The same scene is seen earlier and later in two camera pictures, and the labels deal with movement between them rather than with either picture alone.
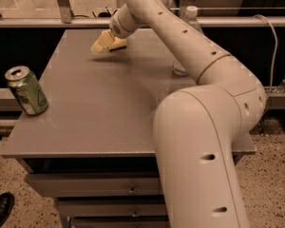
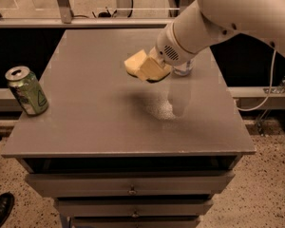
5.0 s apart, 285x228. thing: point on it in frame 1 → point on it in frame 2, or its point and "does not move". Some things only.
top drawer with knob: x=97 y=183 does not move
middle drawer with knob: x=112 y=206 does not move
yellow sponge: x=119 y=43 → x=132 y=66
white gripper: x=115 y=28 → x=170 y=49
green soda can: x=28 y=90 does not move
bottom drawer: x=122 y=221 does not move
